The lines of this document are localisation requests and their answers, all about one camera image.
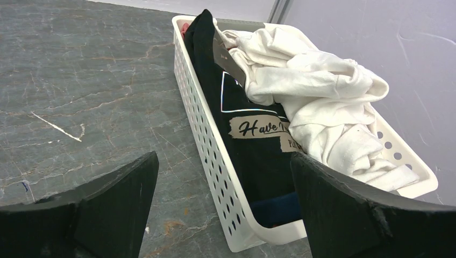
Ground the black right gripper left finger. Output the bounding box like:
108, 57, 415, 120
1, 152, 159, 257

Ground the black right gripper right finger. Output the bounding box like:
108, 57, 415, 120
290, 152, 455, 257

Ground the white perforated plastic basket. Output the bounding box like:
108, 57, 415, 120
172, 15, 438, 253

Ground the black printed t-shirt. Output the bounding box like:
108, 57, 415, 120
184, 10, 301, 228

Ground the white crumpled cloth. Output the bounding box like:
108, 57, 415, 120
218, 26, 419, 191

